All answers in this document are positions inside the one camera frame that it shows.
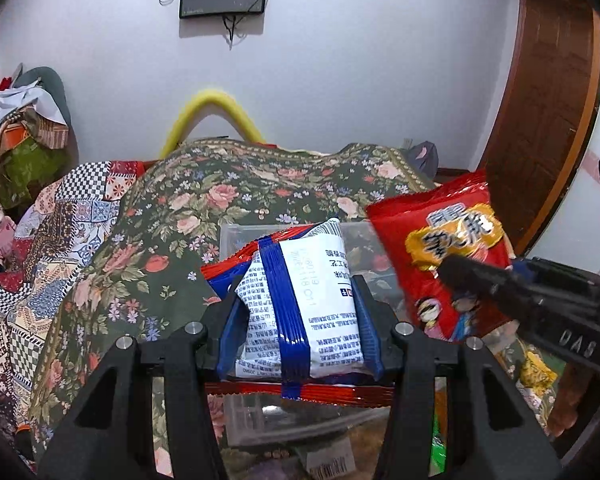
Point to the green floral blanket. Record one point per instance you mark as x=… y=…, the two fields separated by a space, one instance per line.
x=180 y=220

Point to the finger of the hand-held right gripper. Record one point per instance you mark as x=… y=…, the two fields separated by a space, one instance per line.
x=480 y=280
x=555 y=270

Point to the green snack packet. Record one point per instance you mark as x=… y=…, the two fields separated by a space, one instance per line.
x=440 y=445

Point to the patchwork printed blanket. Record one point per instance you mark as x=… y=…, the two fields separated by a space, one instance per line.
x=45 y=270

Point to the pile of folded cloths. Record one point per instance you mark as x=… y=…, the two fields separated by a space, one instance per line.
x=22 y=135

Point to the red snack packet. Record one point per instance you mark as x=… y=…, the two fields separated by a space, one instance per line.
x=445 y=240

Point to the clear plastic container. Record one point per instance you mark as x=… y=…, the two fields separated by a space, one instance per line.
x=300 y=412

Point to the purple cloth bag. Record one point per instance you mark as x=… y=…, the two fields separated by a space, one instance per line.
x=424 y=157

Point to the yellow foam tube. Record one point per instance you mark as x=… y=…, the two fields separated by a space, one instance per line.
x=215 y=105

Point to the brown wooden door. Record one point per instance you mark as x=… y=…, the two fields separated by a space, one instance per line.
x=545 y=110

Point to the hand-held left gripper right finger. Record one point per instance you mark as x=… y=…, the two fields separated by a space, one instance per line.
x=367 y=320

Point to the yellow snack packet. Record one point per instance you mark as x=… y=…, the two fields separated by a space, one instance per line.
x=535 y=370

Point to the white blue-striped snack packet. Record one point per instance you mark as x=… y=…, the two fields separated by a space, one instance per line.
x=305 y=305

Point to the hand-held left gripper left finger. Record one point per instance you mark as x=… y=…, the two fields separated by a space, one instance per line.
x=226 y=345

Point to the clear barcode-label packet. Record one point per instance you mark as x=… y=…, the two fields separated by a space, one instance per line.
x=330 y=462

